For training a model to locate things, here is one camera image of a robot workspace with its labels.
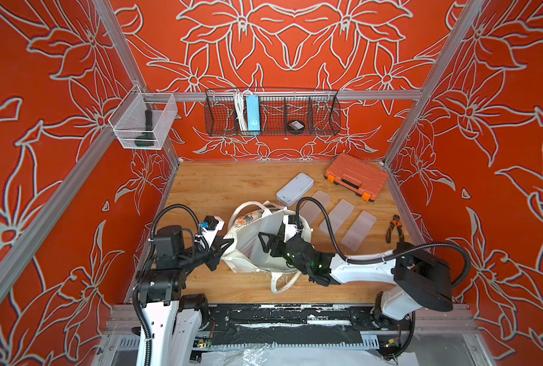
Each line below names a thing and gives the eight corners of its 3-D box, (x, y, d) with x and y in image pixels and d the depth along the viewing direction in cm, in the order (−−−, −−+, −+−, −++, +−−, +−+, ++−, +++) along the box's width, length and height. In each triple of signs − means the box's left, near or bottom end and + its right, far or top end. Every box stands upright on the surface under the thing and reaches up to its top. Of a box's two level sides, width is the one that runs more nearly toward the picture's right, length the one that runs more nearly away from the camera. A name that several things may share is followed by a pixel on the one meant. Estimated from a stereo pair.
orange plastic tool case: (322, 178, 114) (324, 172, 110) (338, 158, 123) (340, 151, 120) (373, 204, 103) (377, 198, 100) (386, 180, 113) (391, 173, 109)
